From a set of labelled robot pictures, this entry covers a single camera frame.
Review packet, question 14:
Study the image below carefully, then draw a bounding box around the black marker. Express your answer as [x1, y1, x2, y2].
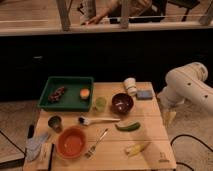
[27, 125, 34, 139]

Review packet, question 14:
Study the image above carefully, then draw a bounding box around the silver fork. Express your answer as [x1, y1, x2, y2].
[85, 128, 108, 158]

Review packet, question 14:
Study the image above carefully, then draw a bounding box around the black cable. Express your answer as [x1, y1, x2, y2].
[170, 133, 213, 171]

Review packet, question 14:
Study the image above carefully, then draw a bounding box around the wooden block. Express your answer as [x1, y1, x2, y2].
[36, 143, 54, 171]

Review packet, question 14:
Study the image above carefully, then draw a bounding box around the dark purple bowl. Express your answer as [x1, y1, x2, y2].
[111, 93, 134, 114]

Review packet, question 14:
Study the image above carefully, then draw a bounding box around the light green cup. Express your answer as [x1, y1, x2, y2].
[94, 97, 107, 112]

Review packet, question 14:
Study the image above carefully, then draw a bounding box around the white ribbed cup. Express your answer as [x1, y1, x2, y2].
[124, 78, 137, 96]

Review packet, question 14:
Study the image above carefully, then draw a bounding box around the person in background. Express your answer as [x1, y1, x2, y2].
[79, 0, 168, 26]

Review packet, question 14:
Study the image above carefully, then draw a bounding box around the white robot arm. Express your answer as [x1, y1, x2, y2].
[157, 62, 213, 127]

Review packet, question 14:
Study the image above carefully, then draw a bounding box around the dark grape bunch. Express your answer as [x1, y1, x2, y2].
[48, 87, 66, 103]

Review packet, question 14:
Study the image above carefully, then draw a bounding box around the green cucumber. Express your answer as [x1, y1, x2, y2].
[115, 122, 141, 132]

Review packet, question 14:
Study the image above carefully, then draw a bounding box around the yellow banana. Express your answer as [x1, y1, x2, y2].
[125, 142, 150, 157]

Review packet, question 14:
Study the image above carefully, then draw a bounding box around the grey cloth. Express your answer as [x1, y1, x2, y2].
[26, 132, 50, 162]

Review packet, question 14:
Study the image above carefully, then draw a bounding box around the green plastic tray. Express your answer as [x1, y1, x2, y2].
[38, 76, 94, 112]

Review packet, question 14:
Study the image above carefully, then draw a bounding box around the orange toy fruit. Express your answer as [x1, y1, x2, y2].
[80, 88, 90, 99]

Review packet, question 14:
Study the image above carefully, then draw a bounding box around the orange bowl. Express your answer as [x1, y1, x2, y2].
[56, 126, 86, 159]

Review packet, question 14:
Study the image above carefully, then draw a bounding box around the dark metal cup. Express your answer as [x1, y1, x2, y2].
[48, 116, 62, 133]

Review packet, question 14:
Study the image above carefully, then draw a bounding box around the blue sponge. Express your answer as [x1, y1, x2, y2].
[137, 90, 153, 100]

